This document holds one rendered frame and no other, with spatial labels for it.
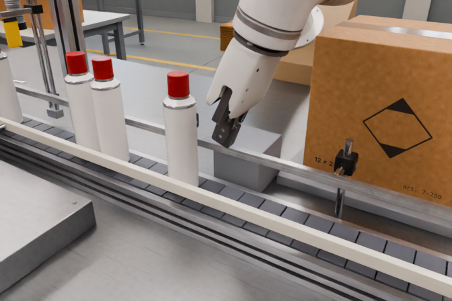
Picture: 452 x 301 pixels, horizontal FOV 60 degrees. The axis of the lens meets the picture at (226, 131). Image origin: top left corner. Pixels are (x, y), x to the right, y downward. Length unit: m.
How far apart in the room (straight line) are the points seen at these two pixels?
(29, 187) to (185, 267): 0.31
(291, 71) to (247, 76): 0.87
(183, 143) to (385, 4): 5.50
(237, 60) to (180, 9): 6.69
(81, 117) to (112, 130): 0.07
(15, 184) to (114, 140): 0.19
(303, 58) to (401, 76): 0.69
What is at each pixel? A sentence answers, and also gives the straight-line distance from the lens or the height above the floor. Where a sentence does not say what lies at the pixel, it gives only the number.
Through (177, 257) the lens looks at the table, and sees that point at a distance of 0.63.
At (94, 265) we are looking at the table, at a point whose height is 0.83.
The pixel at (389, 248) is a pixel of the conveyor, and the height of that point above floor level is 0.88.
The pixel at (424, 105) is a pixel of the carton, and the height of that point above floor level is 1.04.
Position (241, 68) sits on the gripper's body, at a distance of 0.48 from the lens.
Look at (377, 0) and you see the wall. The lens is 6.01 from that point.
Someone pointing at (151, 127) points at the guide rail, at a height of 0.96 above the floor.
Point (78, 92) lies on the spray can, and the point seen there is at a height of 1.02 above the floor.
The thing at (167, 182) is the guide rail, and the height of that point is 0.91.
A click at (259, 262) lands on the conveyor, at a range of 0.61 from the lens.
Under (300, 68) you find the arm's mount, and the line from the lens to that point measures 1.32.
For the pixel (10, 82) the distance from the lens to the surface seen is 0.98.
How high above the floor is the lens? 1.27
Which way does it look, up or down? 26 degrees down
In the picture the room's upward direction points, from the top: straight up
